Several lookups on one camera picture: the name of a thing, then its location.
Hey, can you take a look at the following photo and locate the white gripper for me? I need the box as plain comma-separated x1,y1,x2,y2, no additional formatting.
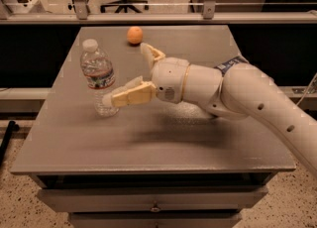
102,43,190,107

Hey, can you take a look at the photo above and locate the orange fruit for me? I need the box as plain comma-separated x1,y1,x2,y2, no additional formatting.
127,26,143,45

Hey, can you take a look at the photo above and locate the round metal drawer knob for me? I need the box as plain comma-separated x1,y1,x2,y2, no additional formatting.
150,205,161,213

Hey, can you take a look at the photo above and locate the blue kettle chips bag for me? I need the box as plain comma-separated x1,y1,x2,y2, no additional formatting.
216,56,248,75

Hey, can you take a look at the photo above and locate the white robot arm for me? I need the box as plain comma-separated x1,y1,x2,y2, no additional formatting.
102,43,317,175

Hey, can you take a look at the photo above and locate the grey wooden drawer cabinet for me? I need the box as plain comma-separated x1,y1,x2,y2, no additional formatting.
9,24,297,228

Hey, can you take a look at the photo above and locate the clear plastic water bottle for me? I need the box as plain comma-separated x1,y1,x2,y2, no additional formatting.
80,39,119,117

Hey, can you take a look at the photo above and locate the black pole on floor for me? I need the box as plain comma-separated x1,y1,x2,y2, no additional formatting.
0,121,20,166

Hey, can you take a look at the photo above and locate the grey metal railing frame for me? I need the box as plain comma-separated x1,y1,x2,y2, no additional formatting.
0,0,317,26

